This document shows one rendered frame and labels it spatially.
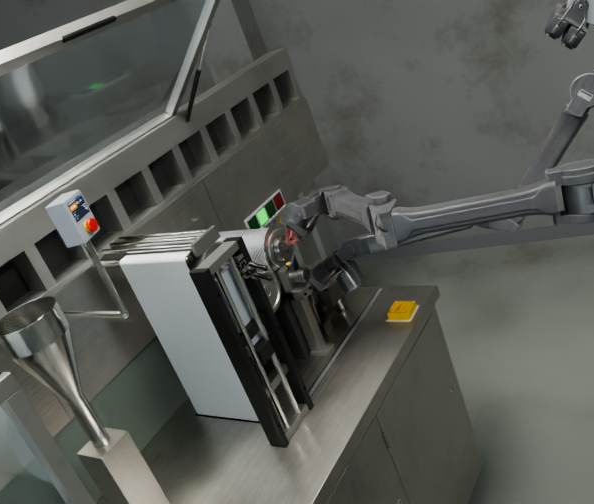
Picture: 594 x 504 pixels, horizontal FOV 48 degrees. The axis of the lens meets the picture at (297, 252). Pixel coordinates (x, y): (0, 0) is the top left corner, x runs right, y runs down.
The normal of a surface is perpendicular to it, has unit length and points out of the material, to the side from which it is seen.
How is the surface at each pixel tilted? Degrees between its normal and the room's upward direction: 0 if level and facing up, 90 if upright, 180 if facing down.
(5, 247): 90
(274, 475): 0
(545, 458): 0
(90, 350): 90
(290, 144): 90
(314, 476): 0
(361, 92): 90
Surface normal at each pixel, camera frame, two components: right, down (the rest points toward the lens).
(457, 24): -0.36, 0.51
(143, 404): 0.82, -0.05
